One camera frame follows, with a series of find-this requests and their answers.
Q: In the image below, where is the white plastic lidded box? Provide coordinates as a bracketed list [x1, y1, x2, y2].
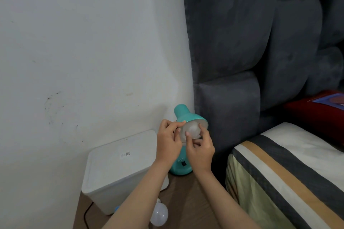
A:
[81, 130, 169, 215]

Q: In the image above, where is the red pillow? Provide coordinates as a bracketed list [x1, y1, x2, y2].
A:
[283, 90, 344, 152]

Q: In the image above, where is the person's right forearm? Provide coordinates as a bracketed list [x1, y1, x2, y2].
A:
[193, 169, 262, 229]

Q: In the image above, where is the teal desk lamp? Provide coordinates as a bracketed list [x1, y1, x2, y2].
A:
[169, 104, 209, 176]

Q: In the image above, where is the black cable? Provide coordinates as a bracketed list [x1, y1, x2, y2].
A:
[83, 200, 94, 227]

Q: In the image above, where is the person's left forearm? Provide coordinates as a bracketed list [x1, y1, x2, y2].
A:
[102, 160, 173, 229]

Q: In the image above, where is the white bulb with frosted globe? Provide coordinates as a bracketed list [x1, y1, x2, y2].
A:
[185, 125, 204, 140]

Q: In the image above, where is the grey upholstered headboard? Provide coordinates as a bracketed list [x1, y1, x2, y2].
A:
[182, 0, 344, 186]

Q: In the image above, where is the person's left hand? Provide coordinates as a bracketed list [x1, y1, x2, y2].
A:
[156, 119, 186, 167]

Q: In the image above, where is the person's right hand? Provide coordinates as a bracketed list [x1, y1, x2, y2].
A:
[185, 124, 216, 175]

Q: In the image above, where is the striped bed sheet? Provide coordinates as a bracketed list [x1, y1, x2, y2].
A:
[225, 122, 344, 229]

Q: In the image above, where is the white light bulb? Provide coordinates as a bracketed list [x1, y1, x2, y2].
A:
[150, 201, 169, 227]

